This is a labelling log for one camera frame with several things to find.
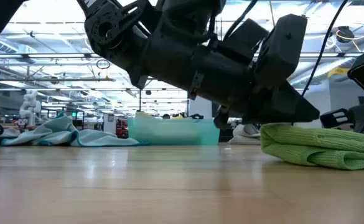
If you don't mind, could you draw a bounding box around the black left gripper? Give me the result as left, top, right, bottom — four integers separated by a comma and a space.
146, 13, 321, 125

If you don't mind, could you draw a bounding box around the bright green microfiber towel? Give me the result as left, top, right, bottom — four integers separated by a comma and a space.
260, 123, 364, 171

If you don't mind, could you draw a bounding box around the pale green microfiber towel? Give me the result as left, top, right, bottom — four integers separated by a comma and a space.
134, 111, 161, 121

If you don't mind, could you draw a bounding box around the light blue microfiber towel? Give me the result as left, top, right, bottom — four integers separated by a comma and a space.
0, 112, 151, 147

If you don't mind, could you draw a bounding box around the light grey tagged towel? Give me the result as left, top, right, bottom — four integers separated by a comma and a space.
228, 123, 263, 146

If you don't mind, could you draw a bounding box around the white pillar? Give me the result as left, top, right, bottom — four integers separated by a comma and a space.
188, 96, 213, 121

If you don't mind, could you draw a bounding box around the teal translucent plastic bin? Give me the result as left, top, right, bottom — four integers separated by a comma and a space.
127, 117, 221, 146

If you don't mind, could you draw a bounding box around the red tool cabinet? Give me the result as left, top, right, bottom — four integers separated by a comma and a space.
116, 119, 129, 138

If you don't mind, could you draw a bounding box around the long ceiling light bar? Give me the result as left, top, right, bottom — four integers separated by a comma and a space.
0, 52, 364, 60

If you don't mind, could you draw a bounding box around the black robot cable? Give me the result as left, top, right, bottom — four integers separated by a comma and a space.
301, 0, 350, 97

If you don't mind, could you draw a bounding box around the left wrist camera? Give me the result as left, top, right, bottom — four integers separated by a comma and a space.
218, 17, 270, 65

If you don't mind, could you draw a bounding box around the silver ventilation duct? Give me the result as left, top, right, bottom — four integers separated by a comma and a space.
289, 57, 350, 86

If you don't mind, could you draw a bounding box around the yellow hanging cable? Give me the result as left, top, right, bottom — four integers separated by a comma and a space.
268, 0, 276, 28

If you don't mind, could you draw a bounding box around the black ceiling cable reel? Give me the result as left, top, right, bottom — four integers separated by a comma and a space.
336, 26, 355, 44

